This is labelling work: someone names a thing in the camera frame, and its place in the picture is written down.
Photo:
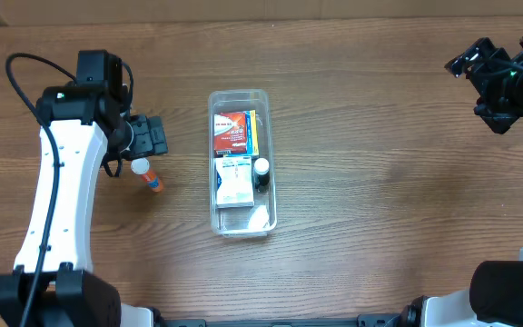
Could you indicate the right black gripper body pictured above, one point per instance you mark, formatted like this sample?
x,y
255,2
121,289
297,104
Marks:
x,y
478,76

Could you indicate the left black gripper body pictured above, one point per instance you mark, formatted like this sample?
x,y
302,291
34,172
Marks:
x,y
153,136

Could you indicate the orange tube white cap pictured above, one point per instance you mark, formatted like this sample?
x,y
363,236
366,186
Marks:
x,y
142,167

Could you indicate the red medicine box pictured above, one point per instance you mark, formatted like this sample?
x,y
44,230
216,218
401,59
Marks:
x,y
230,133

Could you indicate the white medicine box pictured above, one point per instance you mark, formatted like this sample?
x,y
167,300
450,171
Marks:
x,y
234,182

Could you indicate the blue VapoDrops box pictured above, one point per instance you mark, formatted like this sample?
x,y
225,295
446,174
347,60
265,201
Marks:
x,y
252,133

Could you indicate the dark bottle white cap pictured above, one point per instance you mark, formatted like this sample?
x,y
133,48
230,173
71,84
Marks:
x,y
261,169

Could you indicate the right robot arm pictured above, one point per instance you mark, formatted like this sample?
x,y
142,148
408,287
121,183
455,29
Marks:
x,y
468,202

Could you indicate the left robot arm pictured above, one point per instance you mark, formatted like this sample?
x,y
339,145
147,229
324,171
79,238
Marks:
x,y
86,128

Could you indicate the clear plastic container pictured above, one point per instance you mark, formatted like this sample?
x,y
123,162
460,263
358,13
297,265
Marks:
x,y
261,218

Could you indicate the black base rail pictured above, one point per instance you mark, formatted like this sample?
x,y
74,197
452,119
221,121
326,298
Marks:
x,y
363,320

